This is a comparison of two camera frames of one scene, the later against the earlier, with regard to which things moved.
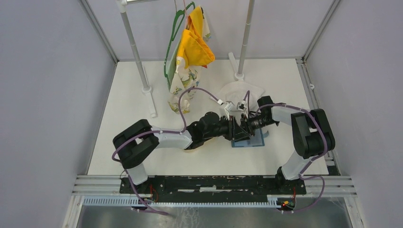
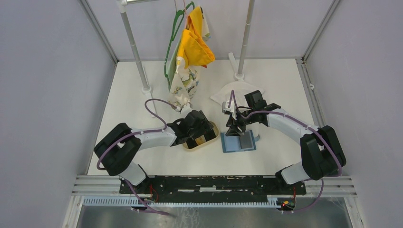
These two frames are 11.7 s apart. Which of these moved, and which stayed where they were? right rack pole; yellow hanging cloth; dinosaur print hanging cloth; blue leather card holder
Moved: blue leather card holder
Stayed: yellow hanging cloth; dinosaur print hanging cloth; right rack pole
